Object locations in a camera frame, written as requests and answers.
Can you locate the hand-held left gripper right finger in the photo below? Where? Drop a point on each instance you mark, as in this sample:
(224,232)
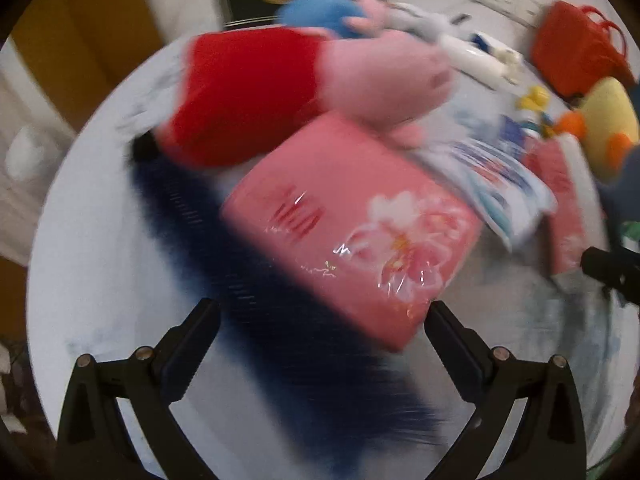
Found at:
(455,355)

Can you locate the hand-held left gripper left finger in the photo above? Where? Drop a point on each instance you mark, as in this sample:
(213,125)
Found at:
(187,355)

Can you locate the yellow duck plush toy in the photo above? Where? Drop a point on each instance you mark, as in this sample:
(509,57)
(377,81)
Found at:
(607,115)

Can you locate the dark blue comb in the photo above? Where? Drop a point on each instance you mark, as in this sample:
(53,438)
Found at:
(280,320)

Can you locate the blue plush ball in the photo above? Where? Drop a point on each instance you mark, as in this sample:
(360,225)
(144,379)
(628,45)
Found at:
(320,15)

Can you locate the red carry case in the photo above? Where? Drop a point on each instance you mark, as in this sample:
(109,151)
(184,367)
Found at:
(570,50)

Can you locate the pale round desktop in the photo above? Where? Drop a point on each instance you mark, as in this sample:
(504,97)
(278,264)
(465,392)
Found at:
(100,260)

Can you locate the pink pig plush toy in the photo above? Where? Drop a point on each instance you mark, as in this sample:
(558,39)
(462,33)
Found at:
(250,95)

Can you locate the wooden door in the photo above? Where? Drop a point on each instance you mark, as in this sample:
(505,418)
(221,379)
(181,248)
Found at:
(75,25)

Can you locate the white blue packet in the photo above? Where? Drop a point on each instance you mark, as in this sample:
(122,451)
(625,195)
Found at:
(500,180)

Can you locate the pink white box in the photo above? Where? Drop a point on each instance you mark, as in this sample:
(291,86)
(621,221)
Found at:
(565,210)

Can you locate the white tube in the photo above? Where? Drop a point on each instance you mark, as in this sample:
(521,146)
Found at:
(475,60)

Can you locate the small yellow white toy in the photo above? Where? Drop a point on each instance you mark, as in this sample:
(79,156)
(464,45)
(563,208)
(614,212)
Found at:
(535,97)

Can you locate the grey white soft toy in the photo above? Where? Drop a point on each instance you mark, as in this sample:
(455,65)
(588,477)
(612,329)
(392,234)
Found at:
(422,20)

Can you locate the pink tissue pack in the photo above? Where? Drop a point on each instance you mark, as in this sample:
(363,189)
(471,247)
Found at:
(325,210)

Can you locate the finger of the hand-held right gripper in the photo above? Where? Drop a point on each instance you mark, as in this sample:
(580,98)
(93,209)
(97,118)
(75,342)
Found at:
(607,266)

